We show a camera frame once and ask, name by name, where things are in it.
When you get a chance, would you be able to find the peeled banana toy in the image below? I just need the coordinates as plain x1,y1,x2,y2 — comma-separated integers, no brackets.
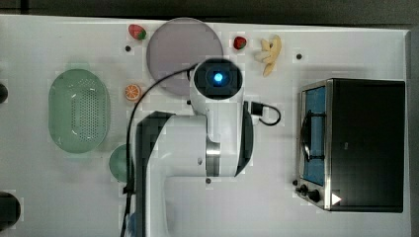
255,35,282,77

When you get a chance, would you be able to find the orange slice toy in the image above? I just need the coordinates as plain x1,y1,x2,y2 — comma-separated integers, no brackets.
125,84,142,102

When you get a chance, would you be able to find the green perforated colander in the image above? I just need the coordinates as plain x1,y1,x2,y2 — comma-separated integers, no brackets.
48,68,111,154

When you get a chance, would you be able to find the red strawberry toy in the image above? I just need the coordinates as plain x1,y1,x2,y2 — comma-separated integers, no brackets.
233,37,247,50

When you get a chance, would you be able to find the green mug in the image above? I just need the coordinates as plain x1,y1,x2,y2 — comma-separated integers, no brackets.
109,144,127,183

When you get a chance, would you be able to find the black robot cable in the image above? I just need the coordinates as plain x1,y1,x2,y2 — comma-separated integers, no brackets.
119,63,283,237

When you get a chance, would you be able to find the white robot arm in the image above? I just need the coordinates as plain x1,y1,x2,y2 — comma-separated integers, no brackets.
133,58,254,237

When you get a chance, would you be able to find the grey round plate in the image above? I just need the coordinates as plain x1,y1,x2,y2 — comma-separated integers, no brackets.
146,18,223,81

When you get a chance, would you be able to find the black cylinder post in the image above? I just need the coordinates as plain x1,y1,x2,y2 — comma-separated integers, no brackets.
0,84,8,104

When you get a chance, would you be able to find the pink green strawberry toy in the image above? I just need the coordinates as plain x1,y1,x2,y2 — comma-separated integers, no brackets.
127,24,147,40

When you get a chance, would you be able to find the black cylinder base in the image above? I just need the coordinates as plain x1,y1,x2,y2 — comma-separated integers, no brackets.
0,192,21,231

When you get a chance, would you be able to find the black toaster oven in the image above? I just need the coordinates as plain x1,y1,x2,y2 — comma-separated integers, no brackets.
293,78,406,212

